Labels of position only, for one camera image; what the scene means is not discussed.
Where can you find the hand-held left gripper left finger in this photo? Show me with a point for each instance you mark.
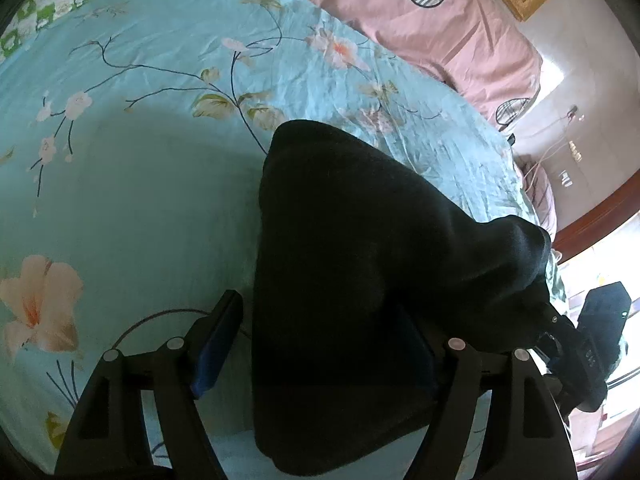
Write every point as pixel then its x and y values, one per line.
pixel 215 355

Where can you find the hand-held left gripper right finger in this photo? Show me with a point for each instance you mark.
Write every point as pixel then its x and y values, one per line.
pixel 460 390

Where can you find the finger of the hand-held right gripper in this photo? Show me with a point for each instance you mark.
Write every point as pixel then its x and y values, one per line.
pixel 556 327

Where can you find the black pants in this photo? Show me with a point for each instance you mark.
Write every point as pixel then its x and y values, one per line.
pixel 350 260

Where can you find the pink striped cloth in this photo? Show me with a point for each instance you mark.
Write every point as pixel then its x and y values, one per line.
pixel 544 195

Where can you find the blue floral bed sheet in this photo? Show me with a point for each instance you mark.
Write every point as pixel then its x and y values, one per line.
pixel 150 170

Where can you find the green checked pillow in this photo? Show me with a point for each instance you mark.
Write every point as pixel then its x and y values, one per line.
pixel 37 15

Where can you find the wooden bed frame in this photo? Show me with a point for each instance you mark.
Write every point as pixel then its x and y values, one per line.
pixel 595 217

